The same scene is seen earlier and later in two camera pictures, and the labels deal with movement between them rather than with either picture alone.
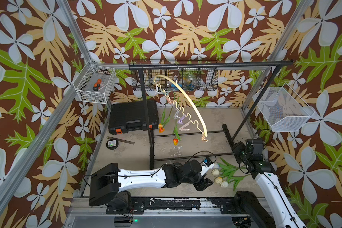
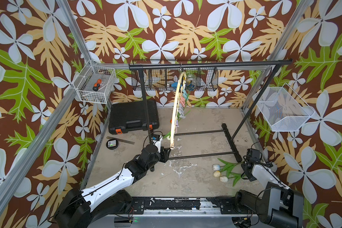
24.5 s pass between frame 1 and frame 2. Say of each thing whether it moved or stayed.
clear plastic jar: stayed
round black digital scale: stayed
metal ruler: stayed
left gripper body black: moved
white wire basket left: stayed
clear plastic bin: stayed
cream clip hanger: moved
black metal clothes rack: stayed
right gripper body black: moved
